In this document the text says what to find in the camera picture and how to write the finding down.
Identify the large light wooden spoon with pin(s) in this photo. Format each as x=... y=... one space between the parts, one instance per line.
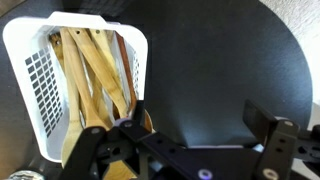
x=100 y=70

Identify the dark brown wooden spoon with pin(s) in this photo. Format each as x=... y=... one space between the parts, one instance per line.
x=128 y=73

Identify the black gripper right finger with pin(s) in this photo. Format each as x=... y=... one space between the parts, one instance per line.
x=278 y=143

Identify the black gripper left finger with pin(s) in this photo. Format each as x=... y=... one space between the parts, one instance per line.
x=90 y=146

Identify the round black table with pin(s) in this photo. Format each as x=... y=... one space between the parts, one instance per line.
x=216 y=66

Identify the pale wooden spatula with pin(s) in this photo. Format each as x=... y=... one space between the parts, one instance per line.
x=71 y=133

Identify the silver metal holder cup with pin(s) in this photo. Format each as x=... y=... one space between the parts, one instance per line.
x=25 y=176

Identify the white plastic basket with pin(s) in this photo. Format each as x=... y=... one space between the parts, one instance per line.
x=20 y=50

